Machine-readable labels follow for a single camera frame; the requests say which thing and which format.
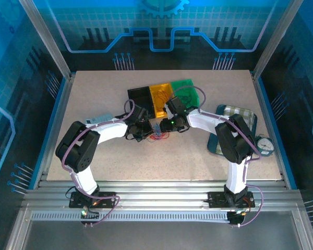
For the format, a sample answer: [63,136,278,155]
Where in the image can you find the teal alarm clock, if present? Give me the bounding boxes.
[255,134,274,158]

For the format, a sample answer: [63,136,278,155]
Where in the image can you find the thin red cable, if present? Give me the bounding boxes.
[147,131,171,143]
[155,90,169,110]

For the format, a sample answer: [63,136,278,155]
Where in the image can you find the slotted cable duct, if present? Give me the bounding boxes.
[31,212,231,222]

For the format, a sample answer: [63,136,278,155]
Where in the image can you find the green plastic bin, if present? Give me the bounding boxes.
[170,79,200,107]

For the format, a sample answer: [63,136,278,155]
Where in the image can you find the yellow plastic bin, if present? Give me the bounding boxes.
[149,82,176,119]

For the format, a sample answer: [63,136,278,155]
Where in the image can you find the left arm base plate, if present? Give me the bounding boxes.
[69,191,117,209]

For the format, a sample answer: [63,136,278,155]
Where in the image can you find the purple arm harness cable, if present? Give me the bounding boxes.
[61,98,136,227]
[169,86,264,228]

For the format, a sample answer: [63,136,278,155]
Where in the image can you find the aluminium frame post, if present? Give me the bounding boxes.
[252,0,295,76]
[19,0,74,79]

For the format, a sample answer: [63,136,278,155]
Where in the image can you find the aluminium front rail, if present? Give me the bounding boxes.
[23,179,303,209]

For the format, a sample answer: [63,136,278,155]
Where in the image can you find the teal tray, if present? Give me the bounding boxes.
[207,104,258,156]

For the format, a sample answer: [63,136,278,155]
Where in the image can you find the green checkered cloth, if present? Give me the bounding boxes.
[216,106,257,154]

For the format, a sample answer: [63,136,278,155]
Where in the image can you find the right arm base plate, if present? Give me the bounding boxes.
[207,191,255,209]

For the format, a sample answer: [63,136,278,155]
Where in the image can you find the purple right arm harness cable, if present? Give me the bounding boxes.
[169,86,264,228]

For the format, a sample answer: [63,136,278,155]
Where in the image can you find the purple left arm harness cable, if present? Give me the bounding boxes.
[61,98,136,227]

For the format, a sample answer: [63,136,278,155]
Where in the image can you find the aluminium side rail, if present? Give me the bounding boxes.
[32,72,76,191]
[250,71,298,190]

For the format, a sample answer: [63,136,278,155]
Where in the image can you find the black plastic bin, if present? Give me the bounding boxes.
[127,85,155,119]

